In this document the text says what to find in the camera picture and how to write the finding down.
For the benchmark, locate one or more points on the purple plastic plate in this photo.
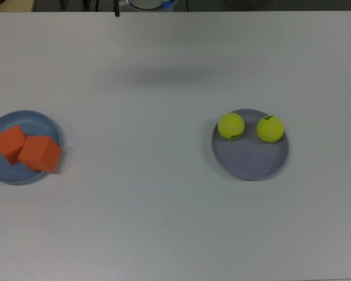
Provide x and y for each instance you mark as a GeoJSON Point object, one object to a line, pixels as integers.
{"type": "Point", "coordinates": [251, 158]}

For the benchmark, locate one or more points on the blue plastic plate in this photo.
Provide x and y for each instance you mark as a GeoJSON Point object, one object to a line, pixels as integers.
{"type": "Point", "coordinates": [32, 123]}

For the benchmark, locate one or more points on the orange foam cube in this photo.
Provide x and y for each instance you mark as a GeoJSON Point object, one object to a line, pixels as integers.
{"type": "Point", "coordinates": [8, 143]}
{"type": "Point", "coordinates": [38, 153]}

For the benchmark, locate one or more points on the yellow-green tennis ball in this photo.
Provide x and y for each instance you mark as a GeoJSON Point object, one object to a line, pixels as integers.
{"type": "Point", "coordinates": [270, 128]}
{"type": "Point", "coordinates": [231, 126]}

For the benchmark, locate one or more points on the small black bracket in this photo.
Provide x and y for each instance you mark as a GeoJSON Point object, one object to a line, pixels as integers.
{"type": "Point", "coordinates": [117, 8]}

